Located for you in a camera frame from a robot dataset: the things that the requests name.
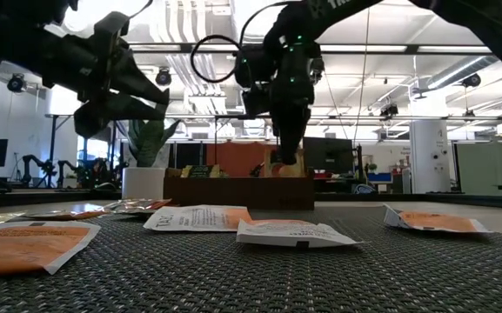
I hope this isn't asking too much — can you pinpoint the white round column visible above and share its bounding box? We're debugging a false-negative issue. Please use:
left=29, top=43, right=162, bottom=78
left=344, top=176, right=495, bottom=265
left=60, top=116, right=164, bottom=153
left=408, top=118, right=452, bottom=194

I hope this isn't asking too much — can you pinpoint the green snake plant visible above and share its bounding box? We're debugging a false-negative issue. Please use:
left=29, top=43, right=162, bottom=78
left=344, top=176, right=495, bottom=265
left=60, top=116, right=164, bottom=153
left=126, top=117, right=182, bottom=169

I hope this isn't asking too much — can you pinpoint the brown wooden tea organizer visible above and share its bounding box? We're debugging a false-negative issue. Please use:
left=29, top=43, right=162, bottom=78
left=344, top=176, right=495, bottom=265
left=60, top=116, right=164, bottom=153
left=162, top=167, right=316, bottom=211

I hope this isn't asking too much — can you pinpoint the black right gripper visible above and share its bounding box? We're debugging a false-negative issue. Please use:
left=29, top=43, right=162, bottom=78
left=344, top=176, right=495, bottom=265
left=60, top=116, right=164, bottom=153
left=271, top=54, right=319, bottom=165

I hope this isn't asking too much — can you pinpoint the orange white tea packet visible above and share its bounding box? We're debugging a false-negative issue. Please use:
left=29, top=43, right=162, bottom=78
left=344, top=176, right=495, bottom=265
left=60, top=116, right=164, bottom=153
left=382, top=203, right=492, bottom=235
left=235, top=218, right=363, bottom=250
left=143, top=204, right=254, bottom=233
left=0, top=221, right=102, bottom=278

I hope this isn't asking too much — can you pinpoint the flat orange tea packet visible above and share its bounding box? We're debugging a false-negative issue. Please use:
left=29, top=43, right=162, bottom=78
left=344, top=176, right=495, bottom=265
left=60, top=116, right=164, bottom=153
left=23, top=209, right=109, bottom=221

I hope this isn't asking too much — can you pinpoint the silver foil tea packet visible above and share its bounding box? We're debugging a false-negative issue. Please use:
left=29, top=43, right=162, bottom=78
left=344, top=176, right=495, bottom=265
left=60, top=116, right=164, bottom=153
left=102, top=197, right=174, bottom=215

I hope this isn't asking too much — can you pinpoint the pale green partition wall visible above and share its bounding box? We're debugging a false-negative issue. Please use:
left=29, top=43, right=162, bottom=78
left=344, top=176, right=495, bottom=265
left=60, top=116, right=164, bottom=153
left=455, top=141, right=502, bottom=196

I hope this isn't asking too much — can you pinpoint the lemon lime tea packet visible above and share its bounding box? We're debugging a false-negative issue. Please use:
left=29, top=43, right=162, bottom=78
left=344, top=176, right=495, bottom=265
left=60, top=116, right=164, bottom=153
left=179, top=163, right=222, bottom=179

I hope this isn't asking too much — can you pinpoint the grey woven placemat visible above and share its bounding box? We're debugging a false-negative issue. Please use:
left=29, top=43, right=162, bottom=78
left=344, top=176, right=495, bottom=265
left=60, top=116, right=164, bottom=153
left=0, top=204, right=502, bottom=313

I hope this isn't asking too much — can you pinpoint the grey ceiling duct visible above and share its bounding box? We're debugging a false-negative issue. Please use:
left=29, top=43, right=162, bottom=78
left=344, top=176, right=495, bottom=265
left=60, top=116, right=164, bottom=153
left=424, top=54, right=502, bottom=90

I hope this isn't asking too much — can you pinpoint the peach orange tea packet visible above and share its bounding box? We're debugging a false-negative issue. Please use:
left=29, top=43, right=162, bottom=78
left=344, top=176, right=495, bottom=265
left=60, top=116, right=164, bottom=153
left=264, top=148, right=307, bottom=178

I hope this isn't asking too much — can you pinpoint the black metal stand frame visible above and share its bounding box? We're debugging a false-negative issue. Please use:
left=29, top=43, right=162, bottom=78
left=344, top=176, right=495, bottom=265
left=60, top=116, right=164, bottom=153
left=44, top=111, right=125, bottom=189

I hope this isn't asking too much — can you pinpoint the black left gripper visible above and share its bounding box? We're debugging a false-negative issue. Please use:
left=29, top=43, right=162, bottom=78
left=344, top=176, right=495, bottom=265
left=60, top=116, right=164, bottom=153
left=41, top=10, right=170, bottom=138

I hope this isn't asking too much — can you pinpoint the black table edge rail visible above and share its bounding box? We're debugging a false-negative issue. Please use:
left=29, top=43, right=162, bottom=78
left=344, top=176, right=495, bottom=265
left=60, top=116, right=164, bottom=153
left=0, top=189, right=502, bottom=210

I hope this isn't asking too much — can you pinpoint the orange wall panel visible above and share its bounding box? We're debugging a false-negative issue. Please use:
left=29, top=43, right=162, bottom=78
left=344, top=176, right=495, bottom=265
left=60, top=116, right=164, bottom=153
left=205, top=141, right=278, bottom=177

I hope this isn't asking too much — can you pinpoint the black overhead frame bar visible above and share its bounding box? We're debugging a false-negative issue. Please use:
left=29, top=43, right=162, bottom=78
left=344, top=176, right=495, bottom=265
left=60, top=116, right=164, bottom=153
left=126, top=42, right=502, bottom=55

